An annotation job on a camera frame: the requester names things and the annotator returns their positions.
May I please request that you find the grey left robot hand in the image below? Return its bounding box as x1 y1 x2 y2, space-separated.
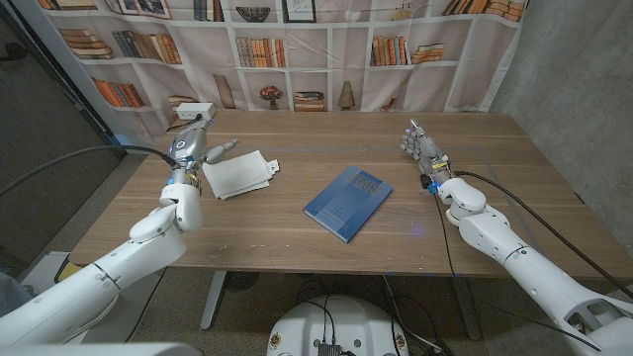
167 117 241 172

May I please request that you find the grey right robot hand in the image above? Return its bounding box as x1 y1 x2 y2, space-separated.
400 117 453 182

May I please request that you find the white cloth with label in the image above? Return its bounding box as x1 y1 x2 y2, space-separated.
201 149 281 202

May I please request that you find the blue hardcover book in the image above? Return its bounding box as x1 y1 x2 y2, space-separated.
302 164 395 245

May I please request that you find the white power strip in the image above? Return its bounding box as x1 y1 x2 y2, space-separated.
174 101 218 122

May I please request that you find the printed bookshelf backdrop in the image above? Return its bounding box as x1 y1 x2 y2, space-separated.
37 0 528 145

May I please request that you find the dark perforated panel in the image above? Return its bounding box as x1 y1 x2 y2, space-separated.
0 3 126 266

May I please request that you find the white table leg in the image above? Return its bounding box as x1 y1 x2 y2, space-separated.
199 270 228 331

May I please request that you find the dark table leg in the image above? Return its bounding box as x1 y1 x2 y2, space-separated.
450 275 484 342

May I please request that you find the yellow and black floor marker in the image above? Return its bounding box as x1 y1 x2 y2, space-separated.
52 253 86 285

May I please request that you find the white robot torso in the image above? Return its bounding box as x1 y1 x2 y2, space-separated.
265 294 411 356

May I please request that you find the black power strip cable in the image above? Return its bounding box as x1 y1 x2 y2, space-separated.
164 114 205 134

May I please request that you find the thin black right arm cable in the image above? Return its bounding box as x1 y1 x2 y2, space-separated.
430 189 603 353

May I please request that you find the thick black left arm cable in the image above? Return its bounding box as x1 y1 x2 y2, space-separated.
0 143 180 197

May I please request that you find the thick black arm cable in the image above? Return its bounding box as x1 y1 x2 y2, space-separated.
452 169 633 301
0 143 180 197

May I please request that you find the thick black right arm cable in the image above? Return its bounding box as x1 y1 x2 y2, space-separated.
452 169 633 301

